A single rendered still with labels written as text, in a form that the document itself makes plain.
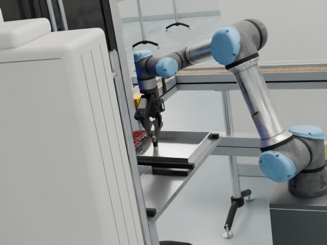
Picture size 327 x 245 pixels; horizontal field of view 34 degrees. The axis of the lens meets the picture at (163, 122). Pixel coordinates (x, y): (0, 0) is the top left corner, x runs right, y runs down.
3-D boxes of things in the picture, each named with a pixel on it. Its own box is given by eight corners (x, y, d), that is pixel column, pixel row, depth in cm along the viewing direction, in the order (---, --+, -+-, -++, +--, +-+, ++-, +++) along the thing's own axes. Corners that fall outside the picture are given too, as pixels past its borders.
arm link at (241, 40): (318, 166, 179) (254, 13, 176) (293, 183, 169) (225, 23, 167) (290, 170, 188) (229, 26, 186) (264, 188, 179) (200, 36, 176)
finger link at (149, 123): (157, 133, 228) (155, 113, 225) (151, 139, 223) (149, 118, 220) (150, 132, 229) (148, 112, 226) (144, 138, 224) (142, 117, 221)
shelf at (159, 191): (30, 213, 190) (28, 208, 190) (123, 136, 249) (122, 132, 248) (151, 226, 169) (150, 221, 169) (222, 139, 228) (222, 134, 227)
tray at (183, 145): (111, 162, 217) (109, 154, 216) (140, 136, 239) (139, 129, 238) (189, 166, 202) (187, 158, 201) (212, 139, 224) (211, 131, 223)
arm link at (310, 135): (332, 159, 188) (330, 123, 184) (311, 174, 180) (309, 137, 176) (302, 152, 197) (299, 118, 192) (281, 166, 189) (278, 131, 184)
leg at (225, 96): (228, 209, 328) (214, 89, 302) (233, 201, 336) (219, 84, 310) (243, 210, 324) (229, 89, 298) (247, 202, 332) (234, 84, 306)
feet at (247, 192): (220, 237, 313) (217, 217, 309) (244, 196, 355) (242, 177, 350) (233, 239, 310) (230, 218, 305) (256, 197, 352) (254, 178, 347)
